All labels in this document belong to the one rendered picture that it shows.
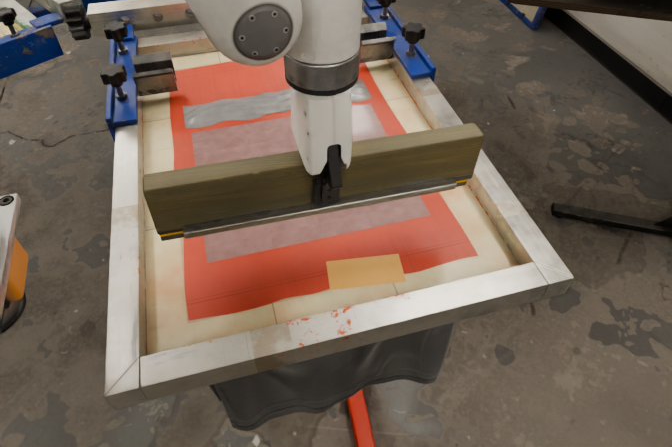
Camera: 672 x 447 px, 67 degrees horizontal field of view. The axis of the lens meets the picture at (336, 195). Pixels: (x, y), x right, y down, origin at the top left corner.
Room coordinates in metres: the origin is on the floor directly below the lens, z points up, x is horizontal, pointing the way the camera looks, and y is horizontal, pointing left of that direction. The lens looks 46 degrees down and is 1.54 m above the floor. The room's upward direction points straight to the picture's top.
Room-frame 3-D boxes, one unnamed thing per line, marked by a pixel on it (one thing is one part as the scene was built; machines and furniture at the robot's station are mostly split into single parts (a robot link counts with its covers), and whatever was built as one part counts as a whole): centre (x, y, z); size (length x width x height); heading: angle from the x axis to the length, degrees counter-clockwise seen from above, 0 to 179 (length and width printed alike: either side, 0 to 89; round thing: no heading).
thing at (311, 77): (0.45, 0.02, 1.27); 0.09 x 0.07 x 0.03; 15
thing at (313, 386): (0.40, 0.00, 0.74); 0.45 x 0.03 x 0.43; 105
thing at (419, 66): (0.98, -0.13, 0.98); 0.30 x 0.05 x 0.07; 15
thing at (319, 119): (0.45, 0.02, 1.21); 0.10 x 0.07 x 0.11; 15
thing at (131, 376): (0.68, 0.08, 0.97); 0.79 x 0.58 x 0.04; 15
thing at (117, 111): (0.84, 0.41, 0.98); 0.30 x 0.05 x 0.07; 15
